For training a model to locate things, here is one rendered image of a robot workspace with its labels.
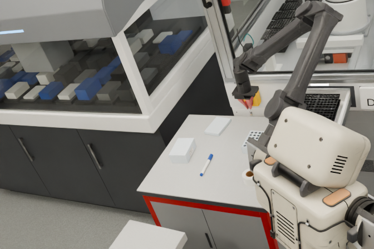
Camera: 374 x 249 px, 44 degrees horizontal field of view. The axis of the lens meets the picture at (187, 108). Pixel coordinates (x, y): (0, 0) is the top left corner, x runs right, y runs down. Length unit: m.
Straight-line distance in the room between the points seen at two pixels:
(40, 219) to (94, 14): 1.90
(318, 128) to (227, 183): 0.91
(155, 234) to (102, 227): 1.36
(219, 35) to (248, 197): 0.76
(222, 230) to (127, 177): 0.96
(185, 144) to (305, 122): 1.10
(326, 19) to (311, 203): 0.63
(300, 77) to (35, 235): 2.48
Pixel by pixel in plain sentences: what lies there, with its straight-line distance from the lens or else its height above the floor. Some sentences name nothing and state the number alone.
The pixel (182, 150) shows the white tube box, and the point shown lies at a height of 0.81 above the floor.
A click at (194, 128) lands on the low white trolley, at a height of 0.76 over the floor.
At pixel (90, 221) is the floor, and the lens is 3.34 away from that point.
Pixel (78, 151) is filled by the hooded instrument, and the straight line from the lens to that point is 2.99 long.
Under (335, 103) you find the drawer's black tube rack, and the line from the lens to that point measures 2.15.
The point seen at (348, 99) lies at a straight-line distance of 2.14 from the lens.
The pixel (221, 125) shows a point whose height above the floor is 0.78.
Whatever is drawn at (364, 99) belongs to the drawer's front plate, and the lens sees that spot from 2.15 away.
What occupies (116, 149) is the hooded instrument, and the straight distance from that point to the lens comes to 2.76.
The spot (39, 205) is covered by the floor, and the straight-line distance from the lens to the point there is 3.74.
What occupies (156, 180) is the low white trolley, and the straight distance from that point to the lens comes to 2.16.
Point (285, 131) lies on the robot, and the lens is 1.23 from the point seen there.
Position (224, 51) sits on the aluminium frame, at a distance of 2.22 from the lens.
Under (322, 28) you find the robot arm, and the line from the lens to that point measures 1.54.
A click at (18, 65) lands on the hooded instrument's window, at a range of 2.71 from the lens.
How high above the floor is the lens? 2.09
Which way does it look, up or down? 31 degrees down
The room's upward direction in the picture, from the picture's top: 19 degrees counter-clockwise
